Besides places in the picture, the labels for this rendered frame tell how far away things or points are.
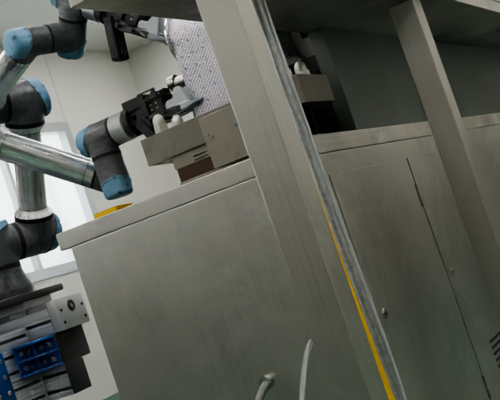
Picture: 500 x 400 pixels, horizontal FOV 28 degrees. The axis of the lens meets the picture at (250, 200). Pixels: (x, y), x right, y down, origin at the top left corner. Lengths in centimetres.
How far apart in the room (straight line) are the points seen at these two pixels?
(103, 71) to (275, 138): 739
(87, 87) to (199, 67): 616
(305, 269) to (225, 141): 71
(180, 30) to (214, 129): 37
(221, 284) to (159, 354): 22
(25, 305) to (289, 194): 164
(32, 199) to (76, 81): 540
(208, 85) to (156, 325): 57
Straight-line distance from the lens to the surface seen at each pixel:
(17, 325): 295
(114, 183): 244
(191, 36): 235
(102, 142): 245
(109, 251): 219
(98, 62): 874
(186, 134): 213
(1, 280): 298
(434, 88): 225
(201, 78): 233
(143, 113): 238
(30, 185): 300
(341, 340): 140
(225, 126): 206
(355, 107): 223
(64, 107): 812
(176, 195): 208
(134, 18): 248
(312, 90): 205
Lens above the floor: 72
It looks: 3 degrees up
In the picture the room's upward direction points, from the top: 19 degrees counter-clockwise
